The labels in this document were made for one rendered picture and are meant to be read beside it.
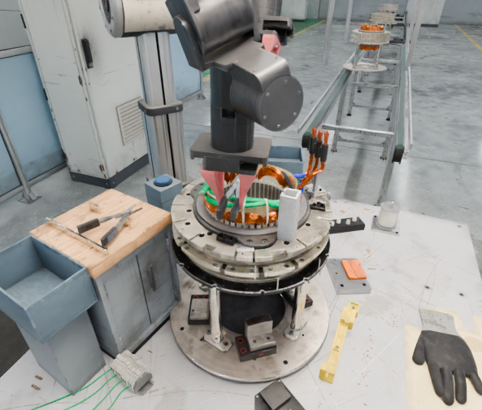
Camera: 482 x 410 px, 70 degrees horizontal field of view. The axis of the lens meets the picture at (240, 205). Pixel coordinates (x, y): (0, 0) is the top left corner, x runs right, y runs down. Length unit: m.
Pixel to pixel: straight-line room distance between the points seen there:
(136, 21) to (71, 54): 1.85
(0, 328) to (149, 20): 1.70
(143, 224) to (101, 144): 2.24
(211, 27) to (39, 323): 0.50
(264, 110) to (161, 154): 0.75
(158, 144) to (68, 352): 0.59
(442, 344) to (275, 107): 0.71
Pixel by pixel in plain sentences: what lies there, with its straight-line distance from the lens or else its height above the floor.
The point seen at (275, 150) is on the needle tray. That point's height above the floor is 1.05.
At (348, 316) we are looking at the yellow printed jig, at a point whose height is 0.80.
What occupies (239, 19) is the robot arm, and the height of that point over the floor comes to 1.44.
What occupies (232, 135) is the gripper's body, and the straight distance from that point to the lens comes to 0.44.
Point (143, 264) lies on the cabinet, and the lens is 0.75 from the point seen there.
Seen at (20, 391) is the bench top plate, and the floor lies 0.78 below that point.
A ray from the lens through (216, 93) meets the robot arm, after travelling 0.43.
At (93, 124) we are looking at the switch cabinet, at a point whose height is 0.57.
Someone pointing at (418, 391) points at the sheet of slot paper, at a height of 0.78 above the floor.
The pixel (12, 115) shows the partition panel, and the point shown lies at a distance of 3.07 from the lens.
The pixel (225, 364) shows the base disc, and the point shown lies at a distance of 0.80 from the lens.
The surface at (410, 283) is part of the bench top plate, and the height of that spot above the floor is 0.78.
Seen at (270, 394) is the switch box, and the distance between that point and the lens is 0.73.
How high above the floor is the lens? 1.47
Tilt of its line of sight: 33 degrees down
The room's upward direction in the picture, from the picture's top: straight up
